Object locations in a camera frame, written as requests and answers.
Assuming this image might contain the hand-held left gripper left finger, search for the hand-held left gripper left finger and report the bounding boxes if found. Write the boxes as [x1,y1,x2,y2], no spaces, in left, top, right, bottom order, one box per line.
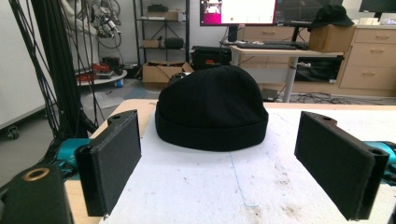
[74,109,142,217]

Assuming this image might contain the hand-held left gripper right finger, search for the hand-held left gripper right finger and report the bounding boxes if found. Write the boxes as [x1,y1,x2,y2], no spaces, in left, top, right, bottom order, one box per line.
[293,110,390,221]

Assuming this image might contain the black beanie hat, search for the black beanie hat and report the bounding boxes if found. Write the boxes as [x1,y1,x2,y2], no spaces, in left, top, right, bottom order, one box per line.
[154,64,270,153]

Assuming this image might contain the round white table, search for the round white table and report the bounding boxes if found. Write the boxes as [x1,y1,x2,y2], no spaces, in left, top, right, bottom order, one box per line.
[76,69,128,88]

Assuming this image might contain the white table mat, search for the white table mat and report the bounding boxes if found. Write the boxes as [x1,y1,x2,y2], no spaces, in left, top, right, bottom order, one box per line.
[99,106,396,224]

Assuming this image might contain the grey floor power box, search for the grey floor power box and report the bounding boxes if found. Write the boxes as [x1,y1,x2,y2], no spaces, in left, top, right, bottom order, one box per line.
[261,88,279,103]

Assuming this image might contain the black box under desk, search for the black box under desk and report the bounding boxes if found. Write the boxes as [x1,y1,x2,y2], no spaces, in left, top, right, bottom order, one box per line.
[294,56,344,83]

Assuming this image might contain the white desk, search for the white desk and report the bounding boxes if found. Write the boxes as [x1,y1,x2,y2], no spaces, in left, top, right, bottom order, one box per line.
[229,44,346,104]

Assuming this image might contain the open cardboard box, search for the open cardboard box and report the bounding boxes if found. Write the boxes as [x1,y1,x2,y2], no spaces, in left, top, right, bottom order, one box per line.
[141,60,195,85]

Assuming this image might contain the wooden drawer cabinet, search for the wooden drawer cabinet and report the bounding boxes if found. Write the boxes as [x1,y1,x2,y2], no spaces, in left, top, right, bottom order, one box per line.
[338,25,396,91]

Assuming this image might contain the closed cardboard box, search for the closed cardboard box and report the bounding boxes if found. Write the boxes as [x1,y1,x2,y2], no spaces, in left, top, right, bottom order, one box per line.
[307,24,357,53]

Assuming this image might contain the black keyboard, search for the black keyboard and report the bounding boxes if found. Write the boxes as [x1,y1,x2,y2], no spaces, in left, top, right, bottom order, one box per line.
[235,41,299,51]

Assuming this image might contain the white wheeled partition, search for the white wheeled partition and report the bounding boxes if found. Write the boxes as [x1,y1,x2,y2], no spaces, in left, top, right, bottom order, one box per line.
[0,0,54,140]

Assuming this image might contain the black metal shelf rack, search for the black metal shelf rack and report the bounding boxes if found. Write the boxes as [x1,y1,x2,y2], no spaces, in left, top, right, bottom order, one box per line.
[133,0,191,67]

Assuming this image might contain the black hard case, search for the black hard case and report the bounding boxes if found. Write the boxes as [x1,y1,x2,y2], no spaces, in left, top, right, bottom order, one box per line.
[190,45,233,72]

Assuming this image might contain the black bucket hat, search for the black bucket hat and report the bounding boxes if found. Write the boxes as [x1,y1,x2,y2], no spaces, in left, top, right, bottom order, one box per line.
[306,4,356,33]

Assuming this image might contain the monitor with dark screen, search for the monitor with dark screen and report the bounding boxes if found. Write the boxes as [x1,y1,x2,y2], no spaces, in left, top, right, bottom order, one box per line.
[274,0,344,28]

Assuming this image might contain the black monitor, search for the black monitor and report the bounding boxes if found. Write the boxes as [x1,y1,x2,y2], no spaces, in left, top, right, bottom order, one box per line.
[359,0,396,14]

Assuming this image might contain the monitor with white screen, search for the monitor with white screen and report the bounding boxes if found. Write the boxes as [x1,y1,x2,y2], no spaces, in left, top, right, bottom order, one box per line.
[199,0,277,27]

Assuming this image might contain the floor cables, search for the floor cables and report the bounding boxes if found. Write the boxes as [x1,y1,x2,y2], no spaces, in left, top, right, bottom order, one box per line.
[290,92,396,105]

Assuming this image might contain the black stand with cables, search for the black stand with cables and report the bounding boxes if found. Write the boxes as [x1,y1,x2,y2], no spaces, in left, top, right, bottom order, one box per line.
[8,0,99,139]

